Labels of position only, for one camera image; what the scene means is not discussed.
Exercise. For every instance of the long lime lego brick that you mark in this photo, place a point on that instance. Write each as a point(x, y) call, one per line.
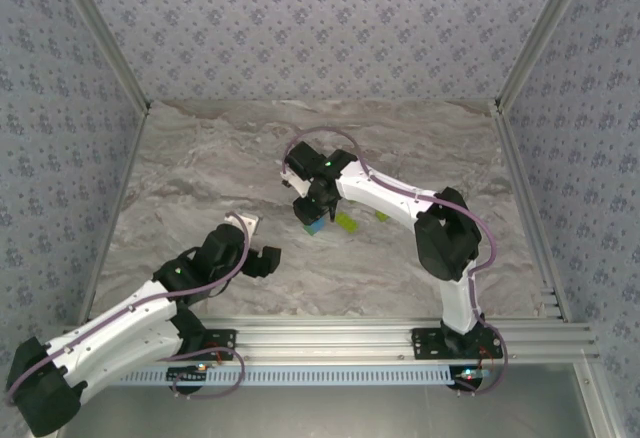
point(347, 222)

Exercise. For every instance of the blue lego brick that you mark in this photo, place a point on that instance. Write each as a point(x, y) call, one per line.
point(316, 229)

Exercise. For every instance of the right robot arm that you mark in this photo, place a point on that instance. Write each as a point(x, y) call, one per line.
point(370, 195)

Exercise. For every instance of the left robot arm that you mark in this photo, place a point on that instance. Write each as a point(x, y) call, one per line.
point(150, 315)

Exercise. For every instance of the grey metal panel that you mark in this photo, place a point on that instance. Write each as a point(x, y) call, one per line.
point(325, 413)

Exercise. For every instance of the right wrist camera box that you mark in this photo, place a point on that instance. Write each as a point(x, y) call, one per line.
point(299, 184)

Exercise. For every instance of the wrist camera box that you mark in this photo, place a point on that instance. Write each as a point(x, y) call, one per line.
point(250, 220)
point(299, 184)

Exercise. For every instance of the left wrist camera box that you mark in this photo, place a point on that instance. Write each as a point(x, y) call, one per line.
point(250, 220)

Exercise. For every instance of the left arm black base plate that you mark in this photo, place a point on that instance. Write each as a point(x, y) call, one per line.
point(222, 343)

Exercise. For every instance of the aluminium mounting rail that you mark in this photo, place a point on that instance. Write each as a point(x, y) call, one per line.
point(325, 340)

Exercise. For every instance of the aluminium side rail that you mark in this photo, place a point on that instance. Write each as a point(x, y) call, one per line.
point(520, 173)
point(115, 208)

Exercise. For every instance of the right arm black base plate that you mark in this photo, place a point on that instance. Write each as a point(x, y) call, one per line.
point(430, 348)

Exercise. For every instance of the aluminium corner post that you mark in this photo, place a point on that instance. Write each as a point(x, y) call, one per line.
point(545, 33)
point(100, 33)

